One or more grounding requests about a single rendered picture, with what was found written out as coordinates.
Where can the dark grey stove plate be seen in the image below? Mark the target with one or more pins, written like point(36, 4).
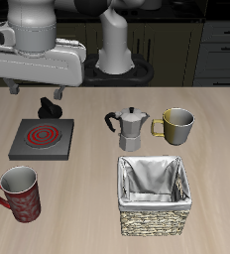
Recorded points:
point(42, 139)

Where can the yellow and grey mug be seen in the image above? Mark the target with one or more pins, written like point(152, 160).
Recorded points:
point(178, 125)

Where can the silver moka pot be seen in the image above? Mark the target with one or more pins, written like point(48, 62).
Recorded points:
point(130, 129)

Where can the round black stove knob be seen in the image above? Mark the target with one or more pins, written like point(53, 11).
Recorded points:
point(49, 109)

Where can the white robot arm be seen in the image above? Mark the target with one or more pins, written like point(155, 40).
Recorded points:
point(32, 23)

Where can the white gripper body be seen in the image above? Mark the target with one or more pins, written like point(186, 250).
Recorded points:
point(37, 67)

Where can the dark kitchen cupboards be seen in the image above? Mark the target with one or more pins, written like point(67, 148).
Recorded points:
point(186, 46)

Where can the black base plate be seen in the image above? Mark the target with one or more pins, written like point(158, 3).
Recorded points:
point(143, 71)

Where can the red mug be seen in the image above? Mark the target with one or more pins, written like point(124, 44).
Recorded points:
point(21, 195)

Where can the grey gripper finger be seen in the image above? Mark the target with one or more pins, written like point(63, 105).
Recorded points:
point(58, 92)
point(12, 86)

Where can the wicker basket with white liner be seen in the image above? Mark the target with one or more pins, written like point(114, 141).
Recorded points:
point(153, 198)

